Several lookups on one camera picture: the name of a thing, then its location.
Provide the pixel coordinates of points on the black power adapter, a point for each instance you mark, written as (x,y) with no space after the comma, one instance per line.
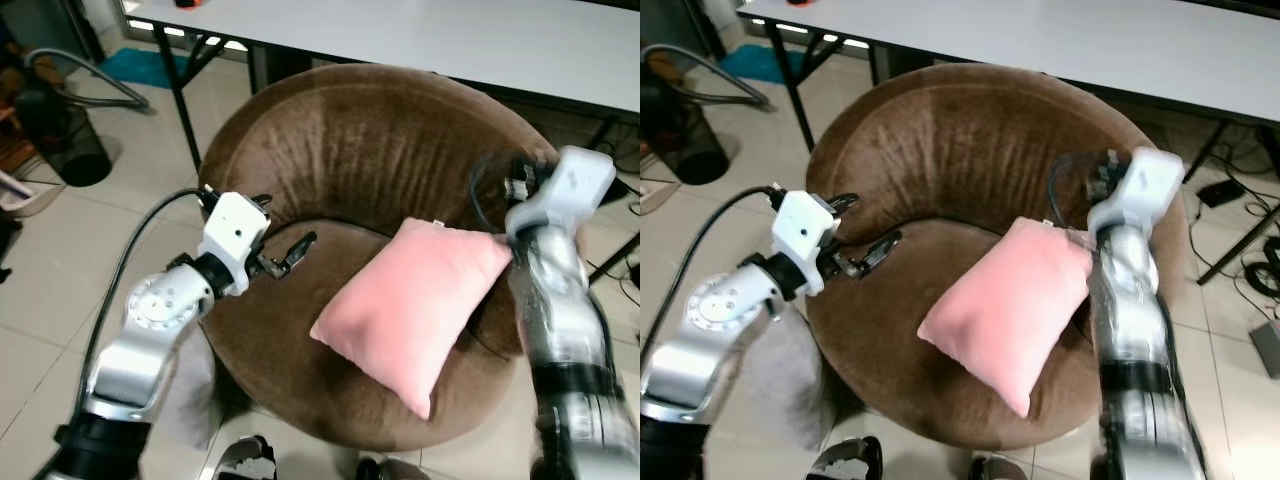
(1220,193)

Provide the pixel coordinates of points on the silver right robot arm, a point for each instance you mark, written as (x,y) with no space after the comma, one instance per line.
(560,330)
(1140,340)

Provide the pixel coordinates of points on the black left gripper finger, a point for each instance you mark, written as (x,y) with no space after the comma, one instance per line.
(300,250)
(843,201)
(262,201)
(882,250)

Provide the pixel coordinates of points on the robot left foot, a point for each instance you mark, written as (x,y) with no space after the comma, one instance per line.
(848,460)
(245,460)

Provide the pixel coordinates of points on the pink pillow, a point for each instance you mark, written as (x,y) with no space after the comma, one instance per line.
(1005,310)
(410,300)

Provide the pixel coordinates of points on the long white table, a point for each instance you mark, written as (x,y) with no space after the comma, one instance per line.
(1050,40)
(450,40)

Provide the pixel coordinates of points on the grey box with red button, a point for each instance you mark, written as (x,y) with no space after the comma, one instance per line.
(1268,350)

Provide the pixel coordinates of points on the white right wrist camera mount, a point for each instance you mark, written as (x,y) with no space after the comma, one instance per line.
(1145,185)
(570,185)

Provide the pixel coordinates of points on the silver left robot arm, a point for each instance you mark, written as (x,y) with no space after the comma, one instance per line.
(700,340)
(140,330)

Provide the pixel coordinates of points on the brown round sofa chair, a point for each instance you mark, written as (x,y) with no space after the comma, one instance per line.
(350,150)
(960,150)

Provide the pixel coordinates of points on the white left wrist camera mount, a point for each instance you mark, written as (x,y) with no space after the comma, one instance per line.
(805,235)
(232,235)

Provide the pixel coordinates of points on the teal floor mat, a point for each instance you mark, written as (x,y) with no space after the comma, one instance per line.
(140,66)
(755,64)

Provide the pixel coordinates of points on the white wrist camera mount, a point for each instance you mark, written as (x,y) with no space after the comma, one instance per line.
(1145,185)
(805,235)
(232,235)
(570,185)

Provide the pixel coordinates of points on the black waste bin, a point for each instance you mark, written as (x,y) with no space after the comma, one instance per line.
(690,135)
(70,140)

